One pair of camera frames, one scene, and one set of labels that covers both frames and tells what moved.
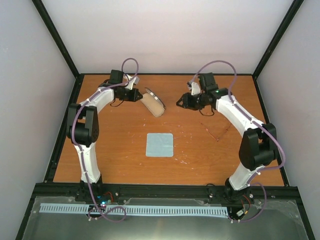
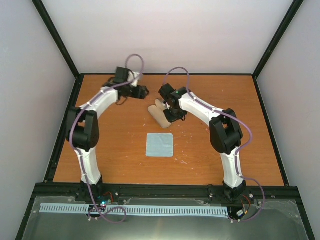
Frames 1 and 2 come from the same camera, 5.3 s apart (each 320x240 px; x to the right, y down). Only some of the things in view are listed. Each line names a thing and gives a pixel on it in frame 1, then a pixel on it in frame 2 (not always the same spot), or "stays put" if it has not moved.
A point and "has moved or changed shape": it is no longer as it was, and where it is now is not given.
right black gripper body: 197,104 → 175,114
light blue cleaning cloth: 159,145 stays put
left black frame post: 44,12 stays put
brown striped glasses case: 153,103 has moved or changed shape
